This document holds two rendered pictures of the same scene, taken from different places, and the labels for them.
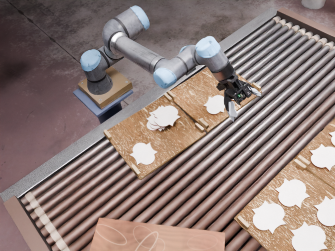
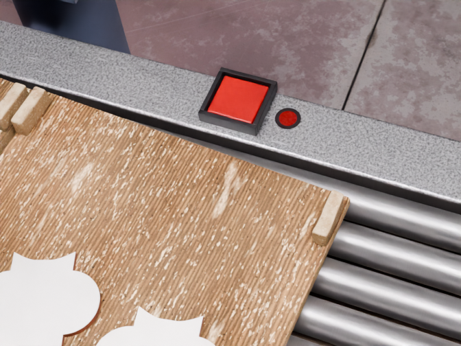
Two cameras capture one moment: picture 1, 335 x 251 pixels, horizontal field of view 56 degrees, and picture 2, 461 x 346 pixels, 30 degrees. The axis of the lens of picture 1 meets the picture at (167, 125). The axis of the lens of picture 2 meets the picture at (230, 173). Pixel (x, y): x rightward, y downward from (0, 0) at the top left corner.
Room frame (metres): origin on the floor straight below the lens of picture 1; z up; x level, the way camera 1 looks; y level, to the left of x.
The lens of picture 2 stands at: (1.12, -0.74, 1.77)
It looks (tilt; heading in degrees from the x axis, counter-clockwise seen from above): 57 degrees down; 66
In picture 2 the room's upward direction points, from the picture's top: 9 degrees counter-clockwise
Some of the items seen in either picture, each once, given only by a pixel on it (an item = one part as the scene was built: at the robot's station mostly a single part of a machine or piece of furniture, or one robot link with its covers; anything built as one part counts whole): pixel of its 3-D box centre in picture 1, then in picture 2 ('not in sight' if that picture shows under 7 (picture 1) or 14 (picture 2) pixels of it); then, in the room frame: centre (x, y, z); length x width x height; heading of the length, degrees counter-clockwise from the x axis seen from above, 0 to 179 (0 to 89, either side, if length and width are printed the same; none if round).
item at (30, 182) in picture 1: (167, 88); (116, 90); (1.30, -0.03, 0.89); 2.08 x 0.08 x 0.06; 126
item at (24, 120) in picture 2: (171, 94); (31, 110); (1.18, -0.04, 0.95); 0.06 x 0.02 x 0.03; 32
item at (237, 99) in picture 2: not in sight; (238, 101); (1.41, -0.16, 0.92); 0.06 x 0.06 x 0.01; 36
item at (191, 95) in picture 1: (213, 93); (119, 266); (1.18, -0.28, 0.93); 0.41 x 0.35 x 0.02; 122
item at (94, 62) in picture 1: (93, 64); not in sight; (1.36, 0.37, 1.09); 0.13 x 0.12 x 0.14; 128
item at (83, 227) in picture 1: (213, 122); not in sight; (1.00, -0.24, 0.90); 1.95 x 0.05 x 0.05; 126
